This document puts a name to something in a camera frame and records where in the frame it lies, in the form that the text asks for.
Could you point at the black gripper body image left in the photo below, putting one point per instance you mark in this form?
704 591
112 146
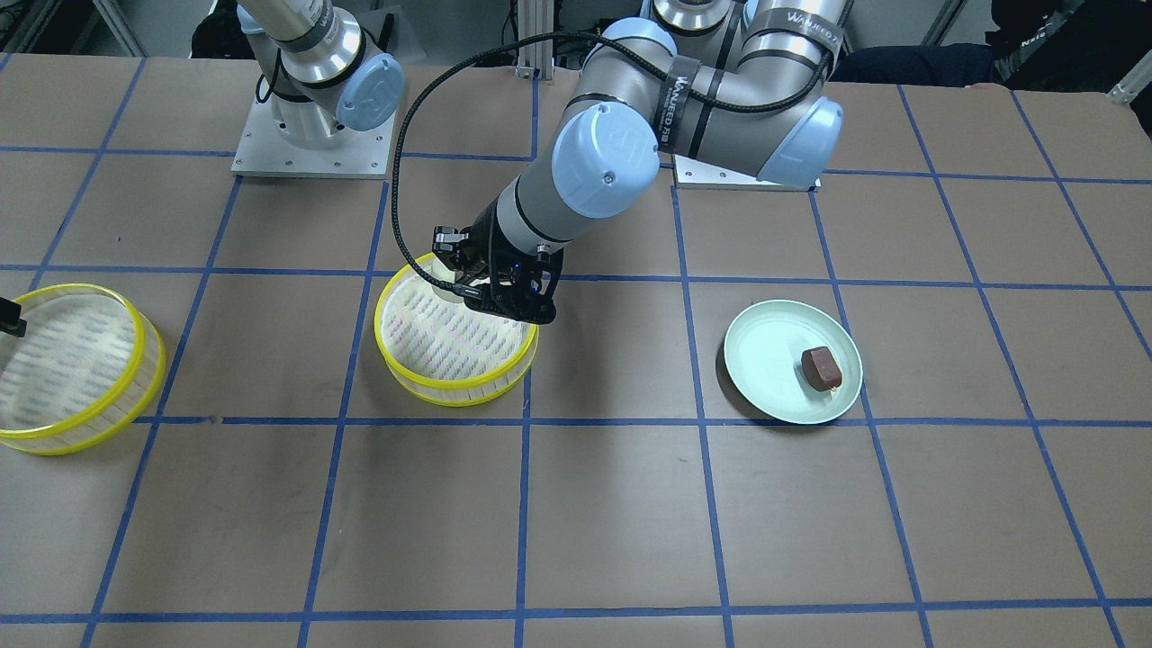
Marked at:
3 317

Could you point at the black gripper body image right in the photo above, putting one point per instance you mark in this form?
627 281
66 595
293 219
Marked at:
483 234

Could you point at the brown chocolate bun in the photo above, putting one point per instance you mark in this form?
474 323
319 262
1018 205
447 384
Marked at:
820 369

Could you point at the white steamed bun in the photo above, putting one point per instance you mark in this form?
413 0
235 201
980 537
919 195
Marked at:
443 273

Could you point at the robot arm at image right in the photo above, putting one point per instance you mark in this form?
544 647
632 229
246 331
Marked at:
733 84

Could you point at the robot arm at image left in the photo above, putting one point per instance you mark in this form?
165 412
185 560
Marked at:
118 171

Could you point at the yellow steamer basket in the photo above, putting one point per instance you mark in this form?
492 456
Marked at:
88 365
445 353

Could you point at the yellow steamer basket centre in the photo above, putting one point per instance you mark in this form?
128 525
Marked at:
445 353

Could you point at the light green plate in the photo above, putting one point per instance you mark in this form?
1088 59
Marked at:
762 355

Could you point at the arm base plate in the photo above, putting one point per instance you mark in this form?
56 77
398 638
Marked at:
300 141
693 175

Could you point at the aluminium frame post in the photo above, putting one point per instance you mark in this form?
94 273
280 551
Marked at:
536 58

